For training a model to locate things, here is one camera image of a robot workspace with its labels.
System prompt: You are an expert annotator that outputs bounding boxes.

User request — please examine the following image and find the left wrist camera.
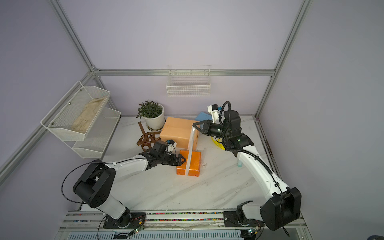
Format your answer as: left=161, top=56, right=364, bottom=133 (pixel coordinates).
left=166, top=140, right=177, bottom=153

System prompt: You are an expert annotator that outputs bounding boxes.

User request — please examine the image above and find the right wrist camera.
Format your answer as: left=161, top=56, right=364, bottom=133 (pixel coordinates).
left=207, top=104, right=222, bottom=124

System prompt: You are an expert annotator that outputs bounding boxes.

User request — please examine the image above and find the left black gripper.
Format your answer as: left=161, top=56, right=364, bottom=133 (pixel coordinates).
left=158, top=153, right=186, bottom=166

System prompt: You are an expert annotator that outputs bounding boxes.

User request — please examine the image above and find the white ribbon bow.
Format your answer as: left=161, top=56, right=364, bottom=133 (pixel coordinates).
left=185, top=127, right=203, bottom=176

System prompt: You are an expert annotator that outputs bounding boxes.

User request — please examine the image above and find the brown ribbon bow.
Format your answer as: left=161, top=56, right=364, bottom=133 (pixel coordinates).
left=137, top=122, right=161, bottom=152

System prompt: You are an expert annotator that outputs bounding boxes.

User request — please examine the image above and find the white two-tier mesh shelf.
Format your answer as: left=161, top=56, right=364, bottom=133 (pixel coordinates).
left=41, top=82, right=121, bottom=159

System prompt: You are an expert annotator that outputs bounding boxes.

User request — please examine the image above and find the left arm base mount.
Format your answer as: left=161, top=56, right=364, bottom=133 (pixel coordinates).
left=103, top=212, right=146, bottom=229

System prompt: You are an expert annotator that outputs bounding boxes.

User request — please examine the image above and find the white wire wall basket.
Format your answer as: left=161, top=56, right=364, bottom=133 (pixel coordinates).
left=166, top=65, right=211, bottom=97

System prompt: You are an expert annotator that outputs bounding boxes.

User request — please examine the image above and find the potted green plant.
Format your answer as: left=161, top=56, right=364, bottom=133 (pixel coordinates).
left=137, top=100, right=166, bottom=131

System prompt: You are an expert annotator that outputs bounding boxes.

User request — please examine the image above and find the beige cloth in shelf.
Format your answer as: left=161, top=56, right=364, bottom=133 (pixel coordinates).
left=71, top=97, right=106, bottom=134

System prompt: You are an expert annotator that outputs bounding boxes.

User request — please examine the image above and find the yellow ribbon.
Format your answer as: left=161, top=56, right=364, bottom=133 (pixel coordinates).
left=211, top=137, right=225, bottom=150

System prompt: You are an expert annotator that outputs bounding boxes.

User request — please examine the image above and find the light blue gift box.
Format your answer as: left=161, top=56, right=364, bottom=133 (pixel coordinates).
left=195, top=112, right=212, bottom=122

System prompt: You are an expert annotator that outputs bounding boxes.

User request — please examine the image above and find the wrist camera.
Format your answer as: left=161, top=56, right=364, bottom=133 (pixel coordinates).
left=166, top=140, right=177, bottom=153
left=207, top=104, right=222, bottom=124

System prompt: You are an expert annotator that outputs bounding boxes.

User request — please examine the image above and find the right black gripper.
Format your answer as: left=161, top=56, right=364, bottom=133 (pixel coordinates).
left=195, top=120, right=232, bottom=140

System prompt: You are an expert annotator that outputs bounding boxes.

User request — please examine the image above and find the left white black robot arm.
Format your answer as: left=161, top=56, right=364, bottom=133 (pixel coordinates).
left=73, top=141, right=187, bottom=222

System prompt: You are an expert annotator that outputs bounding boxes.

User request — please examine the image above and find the orange gift box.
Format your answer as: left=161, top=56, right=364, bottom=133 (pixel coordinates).
left=176, top=150, right=202, bottom=177

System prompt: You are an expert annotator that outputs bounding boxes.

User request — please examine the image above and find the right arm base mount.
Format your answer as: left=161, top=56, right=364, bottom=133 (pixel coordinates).
left=223, top=201, right=264, bottom=228

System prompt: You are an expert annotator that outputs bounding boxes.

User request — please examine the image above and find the aluminium frame rail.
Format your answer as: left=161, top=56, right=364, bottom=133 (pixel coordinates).
left=58, top=208, right=307, bottom=232

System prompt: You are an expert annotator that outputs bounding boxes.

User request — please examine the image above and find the tan gift box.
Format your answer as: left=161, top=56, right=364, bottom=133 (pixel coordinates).
left=160, top=117, right=197, bottom=149

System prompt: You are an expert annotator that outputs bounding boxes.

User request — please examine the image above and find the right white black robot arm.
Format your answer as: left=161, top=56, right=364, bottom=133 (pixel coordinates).
left=193, top=110, right=302, bottom=231

